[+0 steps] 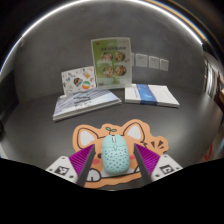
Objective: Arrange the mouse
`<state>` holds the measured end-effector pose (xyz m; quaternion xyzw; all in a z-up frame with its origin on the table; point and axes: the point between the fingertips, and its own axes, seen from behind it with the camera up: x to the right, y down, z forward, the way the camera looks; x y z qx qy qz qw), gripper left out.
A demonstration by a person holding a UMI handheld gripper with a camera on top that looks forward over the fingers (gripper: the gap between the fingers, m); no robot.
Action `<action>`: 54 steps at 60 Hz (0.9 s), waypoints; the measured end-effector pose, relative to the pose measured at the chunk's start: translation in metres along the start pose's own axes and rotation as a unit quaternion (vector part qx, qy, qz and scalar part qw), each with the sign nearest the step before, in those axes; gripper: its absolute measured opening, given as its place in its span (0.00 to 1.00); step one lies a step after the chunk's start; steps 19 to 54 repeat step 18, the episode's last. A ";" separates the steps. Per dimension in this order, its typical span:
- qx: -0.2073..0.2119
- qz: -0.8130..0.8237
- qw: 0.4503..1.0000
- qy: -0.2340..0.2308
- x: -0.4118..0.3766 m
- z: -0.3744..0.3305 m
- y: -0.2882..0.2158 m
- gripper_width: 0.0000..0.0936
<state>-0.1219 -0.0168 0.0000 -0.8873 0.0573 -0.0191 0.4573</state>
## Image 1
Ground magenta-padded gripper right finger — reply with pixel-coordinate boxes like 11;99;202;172
133;143;184;183

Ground green menu sign stand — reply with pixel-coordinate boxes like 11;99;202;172
90;36;133;90

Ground white sticker sheet card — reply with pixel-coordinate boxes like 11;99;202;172
60;65;98;96

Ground grey striped cover book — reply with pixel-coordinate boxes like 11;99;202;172
52;87;123;122

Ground white book with blue stripe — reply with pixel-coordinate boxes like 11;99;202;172
124;83;181;109

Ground teal perforated computer mouse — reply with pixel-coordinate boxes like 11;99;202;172
100;134;131;175

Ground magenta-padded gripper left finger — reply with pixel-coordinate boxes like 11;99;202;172
45;143;96;188

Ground white wall sockets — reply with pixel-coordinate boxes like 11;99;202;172
130;52;170;72

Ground orange corgi-shaped mouse pad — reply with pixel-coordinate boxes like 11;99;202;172
72;118;169;189

